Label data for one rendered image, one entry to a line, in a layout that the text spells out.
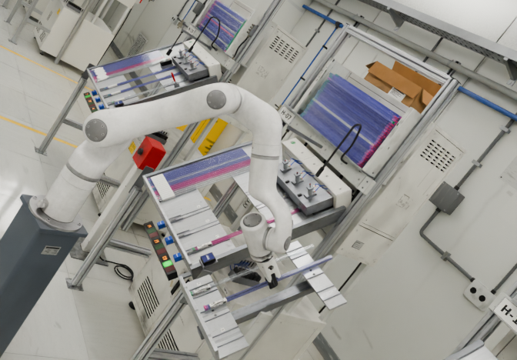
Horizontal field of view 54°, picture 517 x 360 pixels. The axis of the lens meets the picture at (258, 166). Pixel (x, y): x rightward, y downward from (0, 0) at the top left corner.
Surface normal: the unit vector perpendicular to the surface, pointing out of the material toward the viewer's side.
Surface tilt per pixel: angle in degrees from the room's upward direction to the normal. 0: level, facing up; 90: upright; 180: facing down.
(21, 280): 90
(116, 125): 70
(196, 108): 120
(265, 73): 90
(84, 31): 90
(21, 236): 90
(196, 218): 44
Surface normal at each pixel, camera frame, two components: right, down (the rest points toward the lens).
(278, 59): 0.44, 0.51
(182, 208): -0.07, -0.81
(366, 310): -0.69, -0.34
